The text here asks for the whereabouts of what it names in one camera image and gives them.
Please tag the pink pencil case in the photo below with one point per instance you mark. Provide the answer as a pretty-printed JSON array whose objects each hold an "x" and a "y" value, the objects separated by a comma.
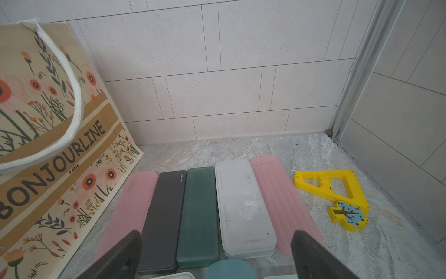
[{"x": 287, "y": 210}]

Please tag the black pencil case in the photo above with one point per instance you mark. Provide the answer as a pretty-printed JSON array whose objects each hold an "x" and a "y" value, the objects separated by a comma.
[{"x": 162, "y": 225}]

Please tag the yellow triangular wooden toy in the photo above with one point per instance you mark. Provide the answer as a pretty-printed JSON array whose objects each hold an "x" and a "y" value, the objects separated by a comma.
[{"x": 350, "y": 210}]

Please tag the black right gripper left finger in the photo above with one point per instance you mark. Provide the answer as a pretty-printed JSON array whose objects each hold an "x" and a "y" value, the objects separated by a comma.
[{"x": 120, "y": 262}]

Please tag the dark green pencil case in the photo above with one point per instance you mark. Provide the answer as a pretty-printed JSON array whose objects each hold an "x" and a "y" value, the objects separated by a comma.
[{"x": 198, "y": 243}]

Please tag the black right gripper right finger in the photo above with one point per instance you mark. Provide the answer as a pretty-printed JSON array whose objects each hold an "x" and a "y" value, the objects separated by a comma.
[{"x": 313, "y": 261}]

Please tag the light teal pencil case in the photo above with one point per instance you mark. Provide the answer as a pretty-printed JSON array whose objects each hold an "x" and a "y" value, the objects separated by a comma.
[{"x": 230, "y": 269}]

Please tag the floral canvas tote bag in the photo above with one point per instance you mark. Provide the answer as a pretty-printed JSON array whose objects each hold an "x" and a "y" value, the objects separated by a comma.
[{"x": 65, "y": 150}]

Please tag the white grey pencil case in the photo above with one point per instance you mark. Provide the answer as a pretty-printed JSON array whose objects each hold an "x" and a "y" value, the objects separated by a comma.
[{"x": 246, "y": 228}]

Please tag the salmon red pencil case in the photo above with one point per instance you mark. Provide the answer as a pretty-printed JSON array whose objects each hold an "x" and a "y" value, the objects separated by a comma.
[{"x": 131, "y": 210}]

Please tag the translucent white pencil case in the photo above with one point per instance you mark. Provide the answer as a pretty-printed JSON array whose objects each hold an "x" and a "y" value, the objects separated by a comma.
[{"x": 183, "y": 275}]

